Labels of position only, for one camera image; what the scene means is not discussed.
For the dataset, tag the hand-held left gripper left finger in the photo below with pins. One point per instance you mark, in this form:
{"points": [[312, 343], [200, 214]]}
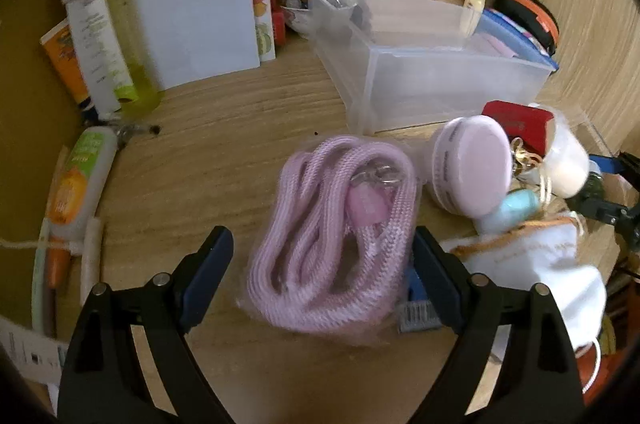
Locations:
{"points": [[207, 274]]}

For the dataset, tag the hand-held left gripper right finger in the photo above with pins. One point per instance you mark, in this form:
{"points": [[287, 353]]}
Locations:
{"points": [[435, 274]]}

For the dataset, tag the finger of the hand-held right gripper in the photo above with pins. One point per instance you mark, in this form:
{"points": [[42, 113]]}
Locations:
{"points": [[600, 208], [607, 163]]}

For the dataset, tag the red velvet box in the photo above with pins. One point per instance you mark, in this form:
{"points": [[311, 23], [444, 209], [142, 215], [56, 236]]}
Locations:
{"points": [[517, 124]]}

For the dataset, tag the lavender round case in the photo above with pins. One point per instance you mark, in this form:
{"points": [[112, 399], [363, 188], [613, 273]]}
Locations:
{"points": [[475, 164]]}

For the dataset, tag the clear plastic storage box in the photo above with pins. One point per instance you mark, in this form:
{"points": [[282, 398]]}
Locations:
{"points": [[430, 69]]}

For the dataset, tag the wooden desktop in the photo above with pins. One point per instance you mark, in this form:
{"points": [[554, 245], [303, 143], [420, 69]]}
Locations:
{"points": [[210, 154]]}

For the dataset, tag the light blue tube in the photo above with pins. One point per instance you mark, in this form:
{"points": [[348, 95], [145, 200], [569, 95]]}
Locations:
{"points": [[515, 209]]}

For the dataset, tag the white stick pen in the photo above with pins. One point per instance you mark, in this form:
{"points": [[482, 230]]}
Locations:
{"points": [[90, 254]]}

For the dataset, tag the red bag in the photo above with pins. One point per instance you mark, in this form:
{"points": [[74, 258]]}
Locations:
{"points": [[607, 374]]}

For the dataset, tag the orange marker pen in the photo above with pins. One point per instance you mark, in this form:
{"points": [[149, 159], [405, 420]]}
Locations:
{"points": [[57, 269]]}

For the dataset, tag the blue zip pouch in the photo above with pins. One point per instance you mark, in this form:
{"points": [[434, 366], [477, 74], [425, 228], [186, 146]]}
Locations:
{"points": [[520, 39]]}

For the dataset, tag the white tube with orange label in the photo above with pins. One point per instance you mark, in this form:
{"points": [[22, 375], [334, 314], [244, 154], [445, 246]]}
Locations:
{"points": [[82, 184]]}

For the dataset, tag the black and orange round case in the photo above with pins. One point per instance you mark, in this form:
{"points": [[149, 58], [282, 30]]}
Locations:
{"points": [[530, 17]]}

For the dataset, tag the pale green pen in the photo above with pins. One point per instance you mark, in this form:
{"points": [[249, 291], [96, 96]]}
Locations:
{"points": [[40, 274]]}

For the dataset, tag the white printed card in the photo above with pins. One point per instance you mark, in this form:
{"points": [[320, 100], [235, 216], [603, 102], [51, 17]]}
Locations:
{"points": [[30, 354]]}

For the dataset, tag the cream small tube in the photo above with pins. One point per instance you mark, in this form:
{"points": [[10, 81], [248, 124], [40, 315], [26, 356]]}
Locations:
{"points": [[472, 9]]}

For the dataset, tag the green spray bottle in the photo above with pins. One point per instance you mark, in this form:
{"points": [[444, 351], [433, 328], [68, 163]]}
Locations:
{"points": [[125, 54]]}

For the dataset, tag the white folded paper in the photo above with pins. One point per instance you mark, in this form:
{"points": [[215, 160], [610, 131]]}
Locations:
{"points": [[200, 14]]}

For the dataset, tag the fruit-print carton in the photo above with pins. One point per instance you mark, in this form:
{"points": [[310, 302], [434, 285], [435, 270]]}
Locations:
{"points": [[262, 19]]}

